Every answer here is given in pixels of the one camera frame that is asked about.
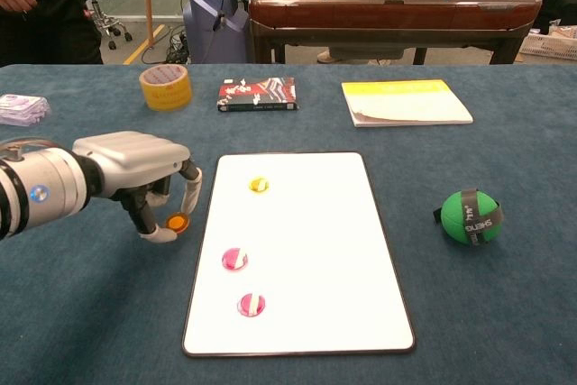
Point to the blue felt table cloth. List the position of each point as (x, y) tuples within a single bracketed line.
[(496, 313)]

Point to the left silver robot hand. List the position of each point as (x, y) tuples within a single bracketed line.
[(135, 159)]

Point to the yellow tape roll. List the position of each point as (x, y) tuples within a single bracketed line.
[(166, 92)]

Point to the person in black clothes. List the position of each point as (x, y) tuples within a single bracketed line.
[(45, 20)]

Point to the pink disc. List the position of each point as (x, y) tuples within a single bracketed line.
[(251, 304), (234, 259)]

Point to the black bag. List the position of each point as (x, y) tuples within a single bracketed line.
[(559, 8)]

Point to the black red small box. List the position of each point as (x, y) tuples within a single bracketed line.
[(257, 93)]

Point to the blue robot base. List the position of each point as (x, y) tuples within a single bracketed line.
[(212, 20)]

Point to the black chrome swivel stool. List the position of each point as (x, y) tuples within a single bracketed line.
[(106, 11)]

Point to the brown mahjong table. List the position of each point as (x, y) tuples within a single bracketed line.
[(392, 13)]

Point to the yellow white notebook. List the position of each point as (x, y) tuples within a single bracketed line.
[(405, 105)]

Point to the white magnetic board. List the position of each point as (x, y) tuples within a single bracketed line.
[(315, 245)]

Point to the clear plastic packet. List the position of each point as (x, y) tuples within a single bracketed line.
[(20, 110)]

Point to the white plastic crate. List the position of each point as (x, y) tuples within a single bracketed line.
[(547, 47)]

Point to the orange disc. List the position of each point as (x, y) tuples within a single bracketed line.
[(178, 222), (259, 184)]

